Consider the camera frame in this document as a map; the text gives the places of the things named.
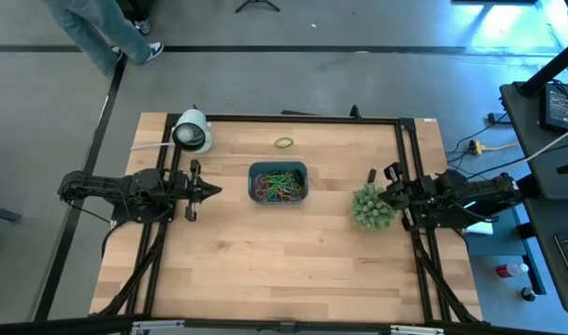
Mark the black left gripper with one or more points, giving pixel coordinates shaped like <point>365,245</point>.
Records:
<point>191,191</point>

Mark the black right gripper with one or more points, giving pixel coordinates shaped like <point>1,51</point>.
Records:
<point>412,195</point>

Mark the small black block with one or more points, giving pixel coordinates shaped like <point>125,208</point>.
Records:
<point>372,176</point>

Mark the green rubber band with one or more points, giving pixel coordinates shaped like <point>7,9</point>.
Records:
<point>277,179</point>
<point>275,143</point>

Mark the teal plastic bin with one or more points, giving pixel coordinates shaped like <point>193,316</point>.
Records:
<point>278,164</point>

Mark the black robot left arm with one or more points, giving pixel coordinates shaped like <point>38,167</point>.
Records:
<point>102,186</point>

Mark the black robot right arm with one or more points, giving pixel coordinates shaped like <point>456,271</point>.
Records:
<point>475,191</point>

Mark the green artificial plant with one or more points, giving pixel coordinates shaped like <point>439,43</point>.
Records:
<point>368,211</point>

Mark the white paper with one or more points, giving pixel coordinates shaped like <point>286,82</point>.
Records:
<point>482,228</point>

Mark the yellow power strip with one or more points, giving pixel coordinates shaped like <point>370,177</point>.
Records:
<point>475,148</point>

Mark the red and white bottle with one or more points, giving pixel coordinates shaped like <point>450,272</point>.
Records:
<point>505,271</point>

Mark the black desk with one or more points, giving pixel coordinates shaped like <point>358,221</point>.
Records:
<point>558,195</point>

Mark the black round cap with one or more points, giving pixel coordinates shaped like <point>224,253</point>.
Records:
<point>528,294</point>

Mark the black wheeled cart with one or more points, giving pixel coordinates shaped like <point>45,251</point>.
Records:
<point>144,27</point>

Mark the black power adapter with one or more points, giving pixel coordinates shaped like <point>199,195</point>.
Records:
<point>558,109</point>

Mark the black tripod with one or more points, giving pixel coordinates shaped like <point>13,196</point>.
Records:
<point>257,4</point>

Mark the person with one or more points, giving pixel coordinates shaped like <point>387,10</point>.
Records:
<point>93,28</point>

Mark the black diagonal pole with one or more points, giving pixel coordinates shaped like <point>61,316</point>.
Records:
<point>549,70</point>

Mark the black furniture foot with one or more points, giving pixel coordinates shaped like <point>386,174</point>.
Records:
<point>0,213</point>

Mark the black frame clamp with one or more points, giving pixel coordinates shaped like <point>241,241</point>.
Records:
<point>355,112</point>

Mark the silver metal bracket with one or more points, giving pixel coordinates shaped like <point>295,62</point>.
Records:
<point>158,324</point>
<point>416,330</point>

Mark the black table-level camera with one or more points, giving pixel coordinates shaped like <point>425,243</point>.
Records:
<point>287,327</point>

